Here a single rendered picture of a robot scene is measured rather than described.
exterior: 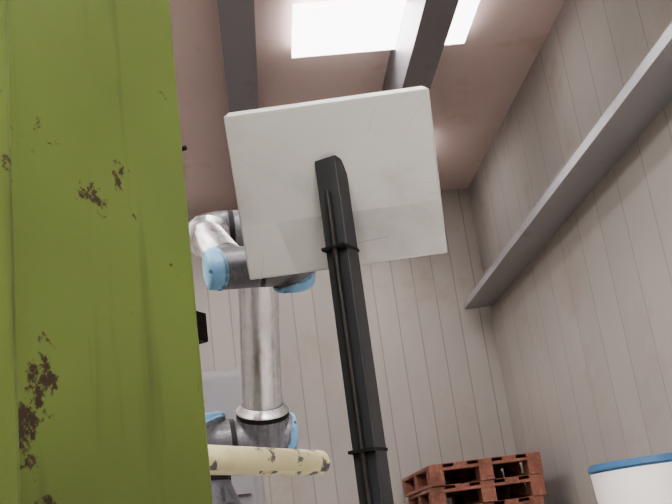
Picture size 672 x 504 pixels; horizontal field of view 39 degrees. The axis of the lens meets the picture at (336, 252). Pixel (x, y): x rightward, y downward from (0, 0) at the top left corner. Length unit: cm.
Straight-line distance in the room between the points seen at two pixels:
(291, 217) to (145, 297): 39
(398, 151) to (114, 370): 63
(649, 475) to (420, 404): 458
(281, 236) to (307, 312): 753
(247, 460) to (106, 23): 69
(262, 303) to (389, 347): 656
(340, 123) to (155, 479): 66
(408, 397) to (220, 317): 194
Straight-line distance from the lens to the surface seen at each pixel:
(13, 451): 92
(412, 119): 157
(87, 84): 132
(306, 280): 199
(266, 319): 258
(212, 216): 248
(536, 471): 759
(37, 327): 112
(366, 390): 144
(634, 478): 473
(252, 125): 157
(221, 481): 267
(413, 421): 900
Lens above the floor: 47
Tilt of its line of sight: 17 degrees up
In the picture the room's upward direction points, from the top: 8 degrees counter-clockwise
